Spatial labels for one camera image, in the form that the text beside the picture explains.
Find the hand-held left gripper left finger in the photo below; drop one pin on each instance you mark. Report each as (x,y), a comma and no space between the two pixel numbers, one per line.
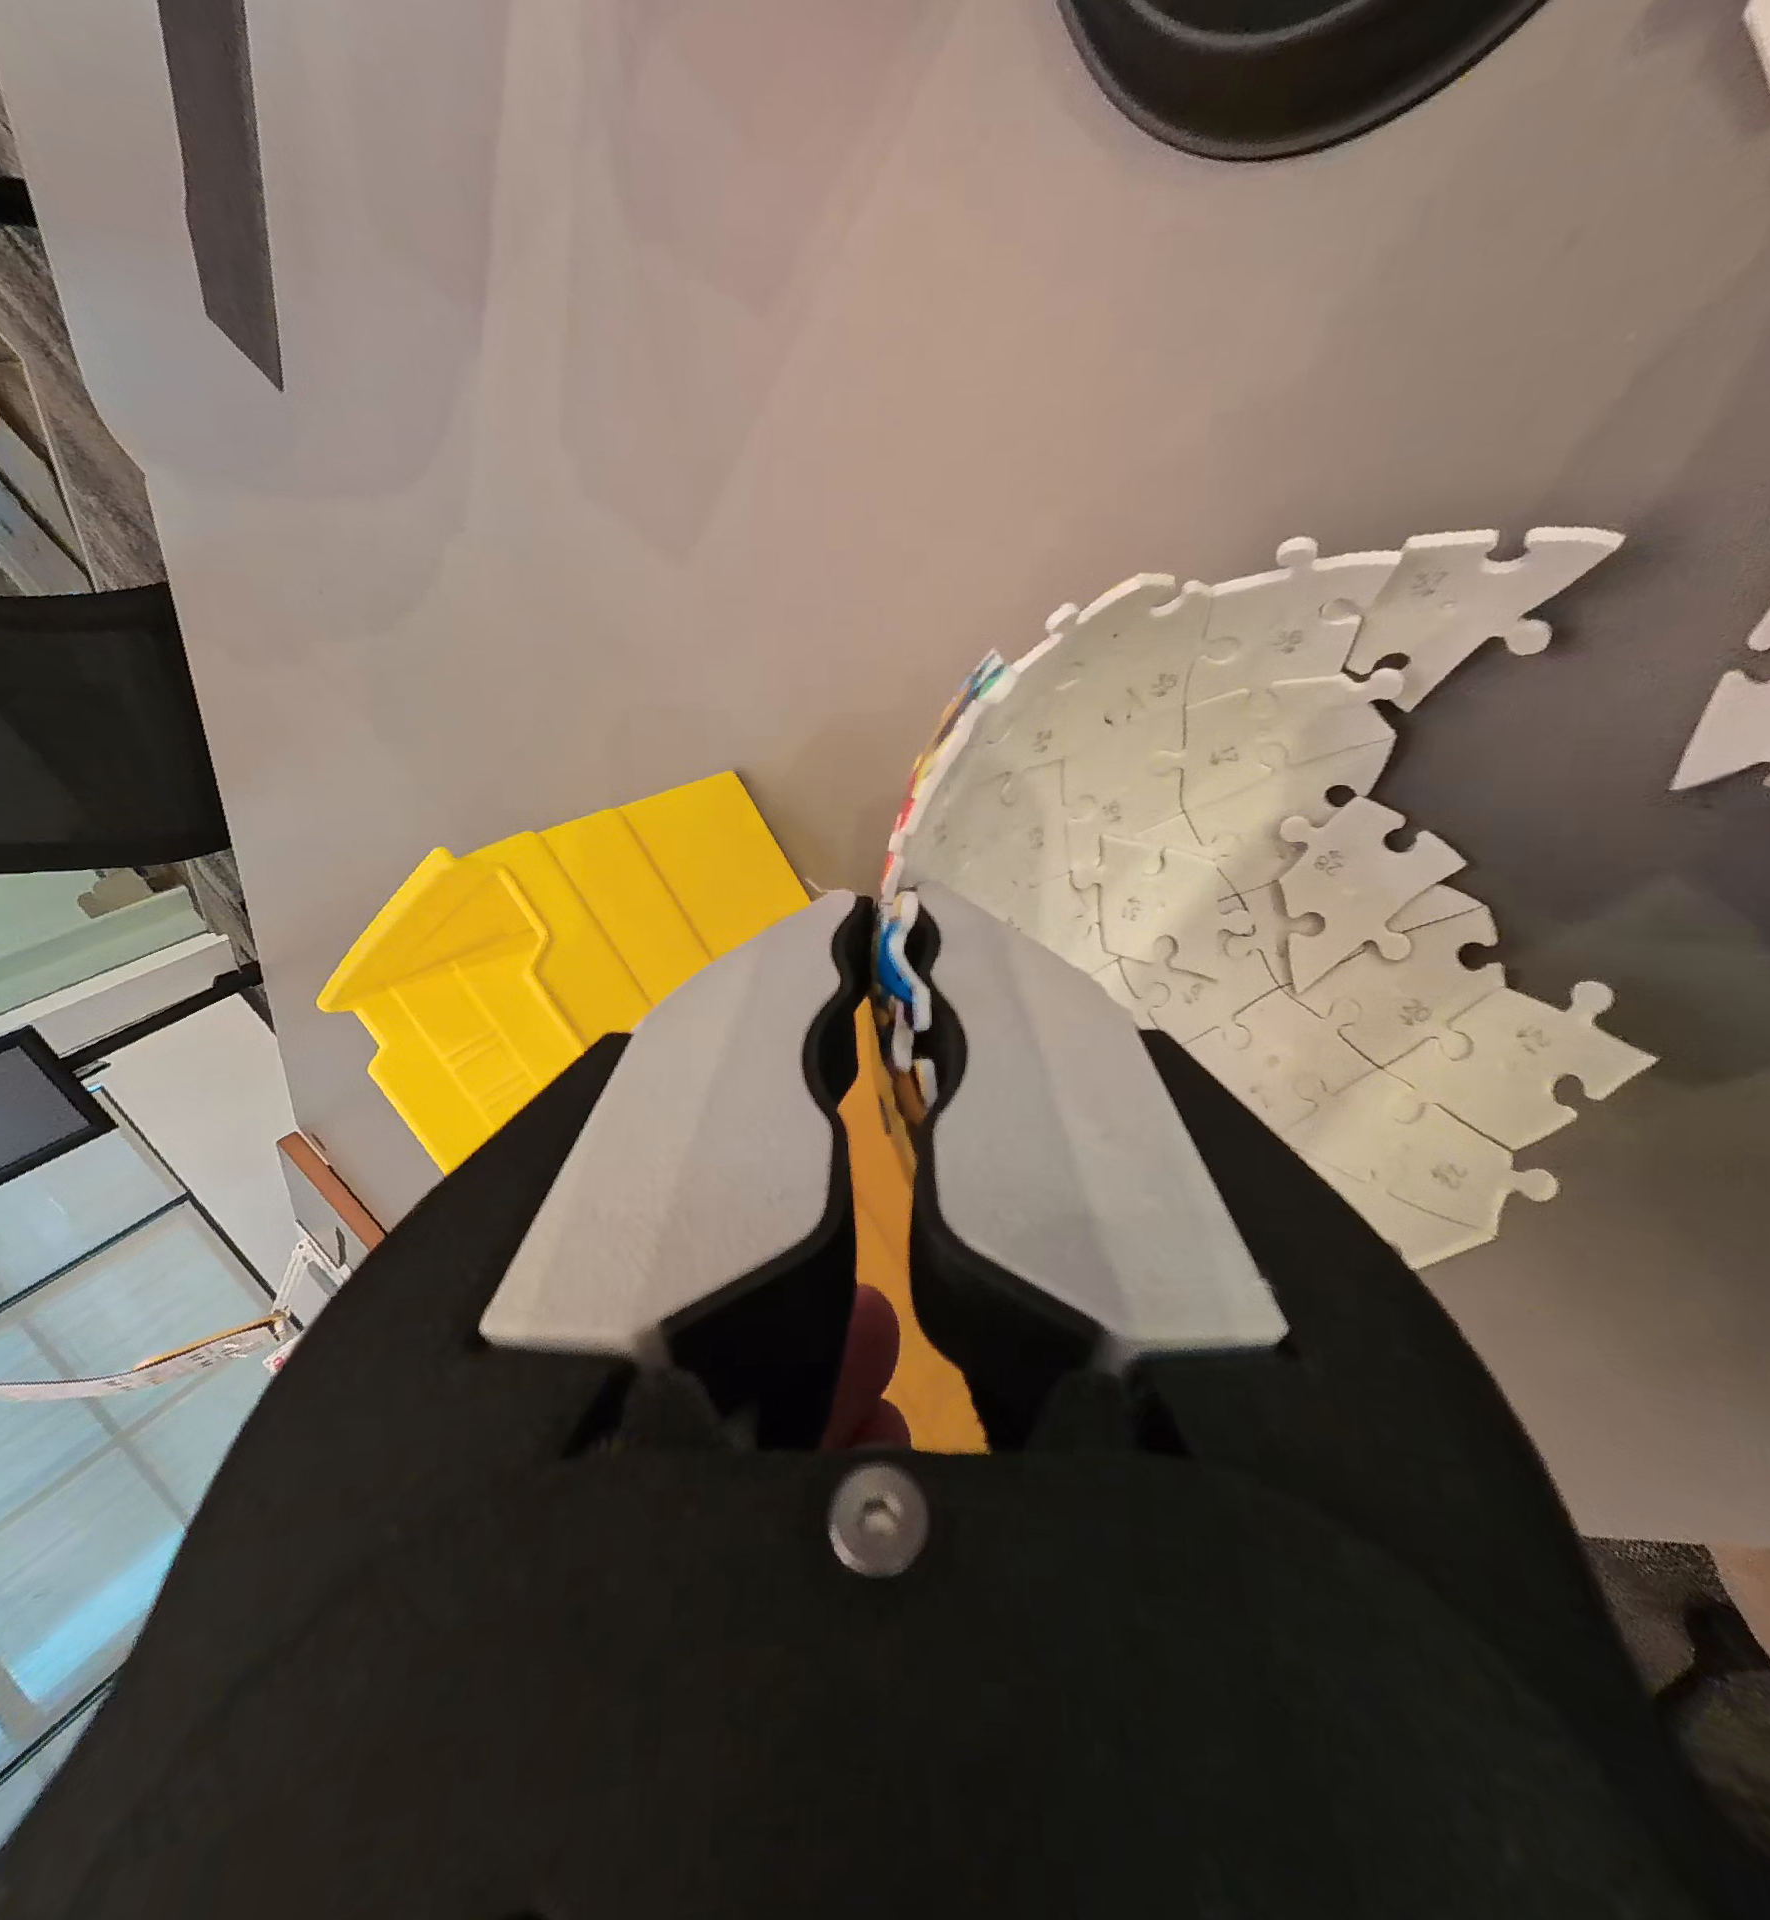
(676,1157)

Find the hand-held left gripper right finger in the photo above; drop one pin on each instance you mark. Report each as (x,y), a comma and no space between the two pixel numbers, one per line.
(1080,1157)

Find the partly assembled puzzle ball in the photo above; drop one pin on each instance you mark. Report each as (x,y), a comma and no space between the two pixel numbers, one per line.
(1200,901)

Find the black round ball stand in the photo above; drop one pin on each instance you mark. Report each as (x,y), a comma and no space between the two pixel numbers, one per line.
(1274,106)

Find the person's left hand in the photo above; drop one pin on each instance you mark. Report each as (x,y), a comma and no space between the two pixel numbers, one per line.
(867,1357)

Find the yellow plastic bin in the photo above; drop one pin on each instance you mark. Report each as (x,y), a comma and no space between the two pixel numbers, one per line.
(599,931)

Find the brown wooden furniture edge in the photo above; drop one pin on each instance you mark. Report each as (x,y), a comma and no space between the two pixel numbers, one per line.
(330,1185)

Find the white and orange flat tag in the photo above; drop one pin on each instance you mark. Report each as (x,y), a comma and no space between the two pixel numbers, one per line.
(195,1350)

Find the dark wall screen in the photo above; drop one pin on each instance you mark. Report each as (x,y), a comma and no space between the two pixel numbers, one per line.
(1,1116)

